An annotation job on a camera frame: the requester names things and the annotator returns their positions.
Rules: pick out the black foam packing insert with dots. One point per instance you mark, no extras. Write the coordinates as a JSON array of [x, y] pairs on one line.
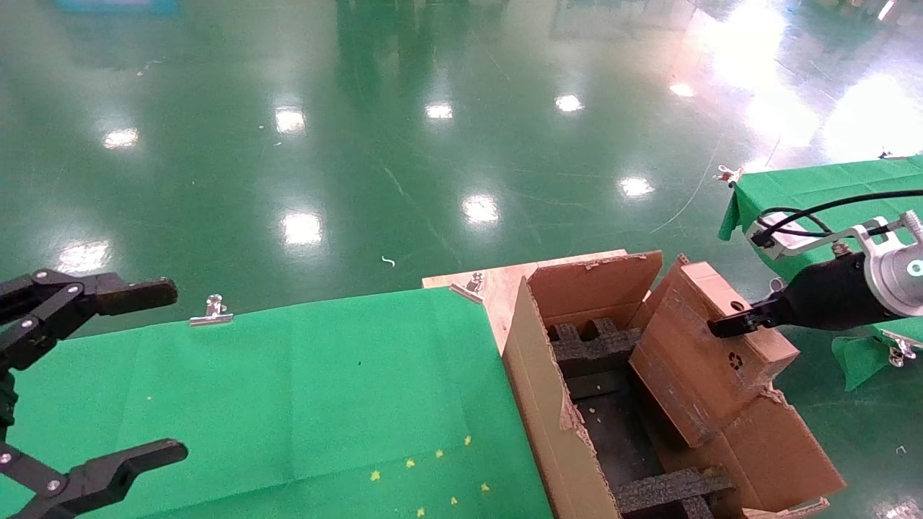
[[591, 349], [670, 489]]

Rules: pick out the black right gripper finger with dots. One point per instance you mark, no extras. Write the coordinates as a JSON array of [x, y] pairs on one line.
[[743, 321]]

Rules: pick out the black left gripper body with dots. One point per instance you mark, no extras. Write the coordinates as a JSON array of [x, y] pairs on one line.
[[6, 400]]

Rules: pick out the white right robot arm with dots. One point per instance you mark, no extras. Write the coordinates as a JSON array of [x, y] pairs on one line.
[[905, 277]]

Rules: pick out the black foam floor pad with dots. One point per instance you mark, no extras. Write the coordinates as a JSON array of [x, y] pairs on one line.
[[613, 440]]

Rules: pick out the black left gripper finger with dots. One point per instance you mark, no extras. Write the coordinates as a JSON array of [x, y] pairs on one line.
[[108, 472], [79, 295]]

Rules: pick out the green tablecloth with yellow dots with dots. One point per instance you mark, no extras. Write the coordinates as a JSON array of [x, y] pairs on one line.
[[288, 404]]

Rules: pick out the small brown cardboard box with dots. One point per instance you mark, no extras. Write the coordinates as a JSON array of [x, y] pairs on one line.
[[692, 375]]

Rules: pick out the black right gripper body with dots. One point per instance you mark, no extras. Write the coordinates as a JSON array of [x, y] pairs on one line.
[[829, 299]]

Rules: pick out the large open cardboard carton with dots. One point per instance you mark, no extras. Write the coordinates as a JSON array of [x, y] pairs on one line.
[[548, 425]]

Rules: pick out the blue floor mat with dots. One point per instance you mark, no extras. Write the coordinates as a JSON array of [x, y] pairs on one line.
[[115, 6]]

